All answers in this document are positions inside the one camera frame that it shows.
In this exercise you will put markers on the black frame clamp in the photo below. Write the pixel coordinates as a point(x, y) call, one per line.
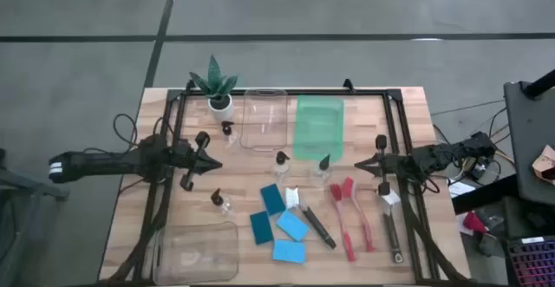
point(190, 86)
point(348, 85)

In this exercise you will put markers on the black keyboard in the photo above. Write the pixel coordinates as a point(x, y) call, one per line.
point(533, 263)

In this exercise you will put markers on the clear soap pump bottle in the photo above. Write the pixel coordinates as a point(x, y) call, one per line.
point(217, 198)
point(282, 159)
point(227, 128)
point(324, 163)

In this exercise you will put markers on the grey metal stand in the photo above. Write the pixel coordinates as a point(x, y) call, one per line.
point(26, 183)

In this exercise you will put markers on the red object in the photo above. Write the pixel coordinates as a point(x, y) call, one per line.
point(472, 223)

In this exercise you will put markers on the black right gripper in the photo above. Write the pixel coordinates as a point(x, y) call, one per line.
point(392, 165)

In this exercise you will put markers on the black aluminium rig frame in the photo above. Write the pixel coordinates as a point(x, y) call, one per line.
point(282, 92)

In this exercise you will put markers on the green translucent plastic bin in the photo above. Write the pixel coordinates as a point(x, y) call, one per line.
point(318, 126)

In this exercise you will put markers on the green artificial plant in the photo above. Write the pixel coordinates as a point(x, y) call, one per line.
point(214, 79)

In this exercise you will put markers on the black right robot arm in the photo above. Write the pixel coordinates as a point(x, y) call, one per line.
point(438, 154)

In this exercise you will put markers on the white plant pot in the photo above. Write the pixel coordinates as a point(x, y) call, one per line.
point(221, 112)

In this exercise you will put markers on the blue scrub sponge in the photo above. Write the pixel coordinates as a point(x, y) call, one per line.
point(261, 227)
point(273, 199)
point(289, 251)
point(292, 225)

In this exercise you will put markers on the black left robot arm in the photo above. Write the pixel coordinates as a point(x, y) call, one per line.
point(99, 163)

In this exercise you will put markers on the black side table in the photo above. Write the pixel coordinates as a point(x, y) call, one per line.
point(526, 148)

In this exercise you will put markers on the red dish brush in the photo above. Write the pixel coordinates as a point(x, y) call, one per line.
point(336, 191)
point(348, 186)

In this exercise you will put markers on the brown cardboard piece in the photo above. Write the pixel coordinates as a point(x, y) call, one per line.
point(546, 163)

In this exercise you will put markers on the white paper sheet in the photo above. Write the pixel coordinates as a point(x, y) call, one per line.
point(460, 188)

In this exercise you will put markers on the clear plastic bin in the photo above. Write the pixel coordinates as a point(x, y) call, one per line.
point(195, 254)

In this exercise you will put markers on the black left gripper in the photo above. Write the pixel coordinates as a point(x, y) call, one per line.
point(191, 159)

